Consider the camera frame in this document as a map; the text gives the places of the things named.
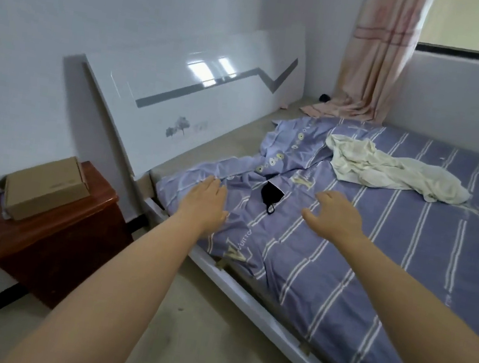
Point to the person's right hand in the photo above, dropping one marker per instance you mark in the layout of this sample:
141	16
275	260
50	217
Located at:
336	218

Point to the person's left hand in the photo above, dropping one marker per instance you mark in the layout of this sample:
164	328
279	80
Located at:
202	207

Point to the person's left thumb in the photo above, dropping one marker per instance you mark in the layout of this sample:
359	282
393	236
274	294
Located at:
224	216

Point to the person's right thumb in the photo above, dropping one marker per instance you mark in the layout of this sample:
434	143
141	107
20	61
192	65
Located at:
310	219

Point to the person's right forearm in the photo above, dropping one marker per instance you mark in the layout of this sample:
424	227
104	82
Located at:
420	323

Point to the person's left forearm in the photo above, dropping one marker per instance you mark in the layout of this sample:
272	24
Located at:
114	299

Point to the black face mask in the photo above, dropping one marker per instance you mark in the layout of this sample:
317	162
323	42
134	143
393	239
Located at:
271	194

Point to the cream crumpled cloth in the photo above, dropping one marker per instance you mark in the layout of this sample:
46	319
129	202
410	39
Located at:
385	167

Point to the blue striped duvet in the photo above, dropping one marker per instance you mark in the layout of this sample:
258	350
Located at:
410	267

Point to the small black object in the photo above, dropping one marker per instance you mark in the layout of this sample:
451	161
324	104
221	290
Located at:
324	98

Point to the white glossy headboard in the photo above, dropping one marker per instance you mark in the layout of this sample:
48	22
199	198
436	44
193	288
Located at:
180	94

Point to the red-brown wooden nightstand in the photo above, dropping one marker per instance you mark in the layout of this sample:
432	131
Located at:
54	250

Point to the pink patterned curtain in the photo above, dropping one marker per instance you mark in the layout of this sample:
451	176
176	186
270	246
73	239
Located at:
375	51

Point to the brown cardboard box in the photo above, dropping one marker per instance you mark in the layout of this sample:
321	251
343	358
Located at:
45	188

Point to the white bed frame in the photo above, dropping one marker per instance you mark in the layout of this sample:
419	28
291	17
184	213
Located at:
256	311

